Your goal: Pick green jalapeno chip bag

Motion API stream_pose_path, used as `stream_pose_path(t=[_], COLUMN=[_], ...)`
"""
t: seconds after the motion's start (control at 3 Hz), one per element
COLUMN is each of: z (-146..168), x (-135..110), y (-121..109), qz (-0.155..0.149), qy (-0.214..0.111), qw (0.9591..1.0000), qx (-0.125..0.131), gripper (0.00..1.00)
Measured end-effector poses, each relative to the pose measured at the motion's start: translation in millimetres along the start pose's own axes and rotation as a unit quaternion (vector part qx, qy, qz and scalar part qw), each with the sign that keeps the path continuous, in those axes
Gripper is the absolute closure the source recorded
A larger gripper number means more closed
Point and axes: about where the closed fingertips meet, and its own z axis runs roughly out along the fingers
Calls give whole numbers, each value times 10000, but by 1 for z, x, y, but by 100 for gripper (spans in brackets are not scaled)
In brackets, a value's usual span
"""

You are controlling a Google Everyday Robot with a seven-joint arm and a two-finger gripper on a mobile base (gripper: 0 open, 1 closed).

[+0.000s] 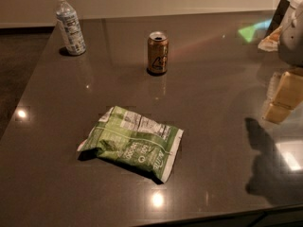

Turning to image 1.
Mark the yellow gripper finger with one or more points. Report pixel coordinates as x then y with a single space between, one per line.
275 113
289 92

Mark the green jalapeno chip bag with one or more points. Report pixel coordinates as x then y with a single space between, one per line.
131 139

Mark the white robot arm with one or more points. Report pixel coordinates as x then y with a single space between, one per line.
287 41

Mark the black robot base panel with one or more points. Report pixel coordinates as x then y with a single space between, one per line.
278 16

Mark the brown soda can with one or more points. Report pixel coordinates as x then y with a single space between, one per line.
158 50

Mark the clear plastic water bottle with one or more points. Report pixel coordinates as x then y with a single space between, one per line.
69 25

